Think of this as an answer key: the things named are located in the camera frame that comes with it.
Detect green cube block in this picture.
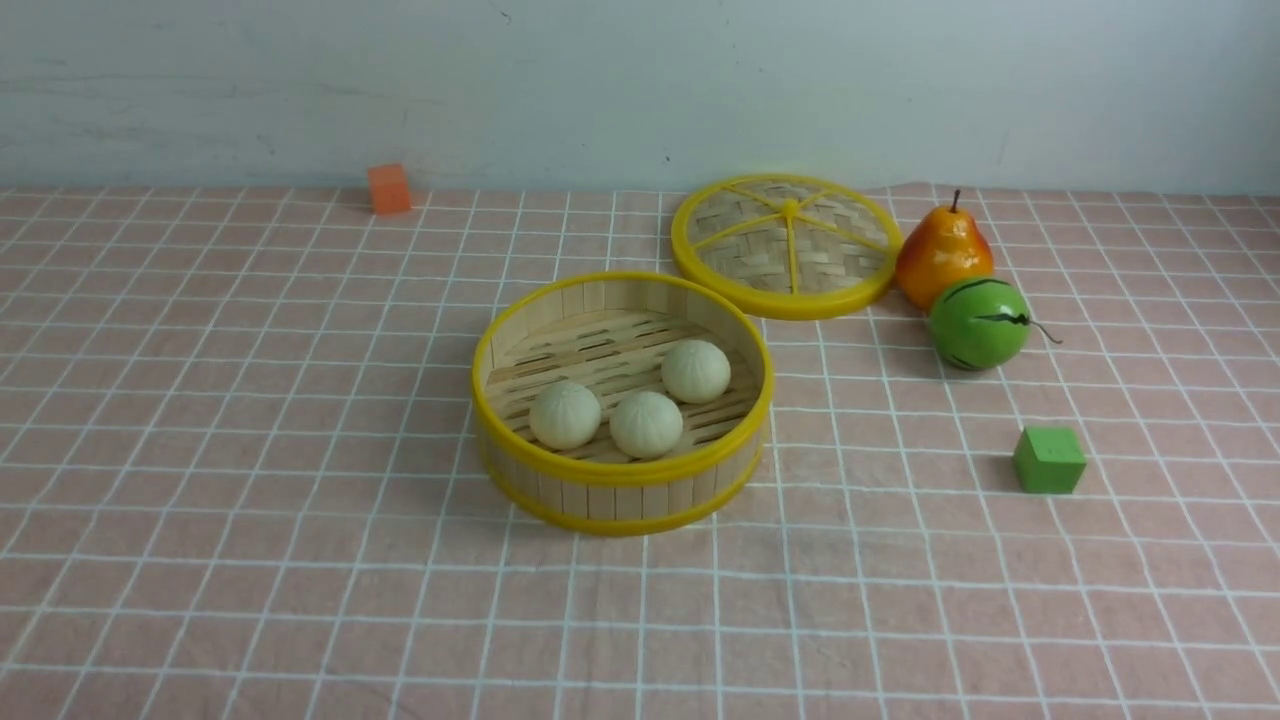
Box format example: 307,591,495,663
1012,425,1088,495

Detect orange cube block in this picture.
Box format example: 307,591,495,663
366,163,413,215

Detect orange toy pear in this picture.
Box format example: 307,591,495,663
893,188,995,313

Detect green toy watermelon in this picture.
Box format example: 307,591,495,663
928,275,1062,372

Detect pink checkered tablecloth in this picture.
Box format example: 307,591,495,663
1,187,1279,719

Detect yellow bamboo steamer lid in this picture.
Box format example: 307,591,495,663
669,173,902,322

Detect yellow bamboo steamer tray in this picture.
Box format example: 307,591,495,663
470,272,774,536

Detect white bun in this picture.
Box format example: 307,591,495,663
660,340,732,404
527,380,602,451
609,391,684,460

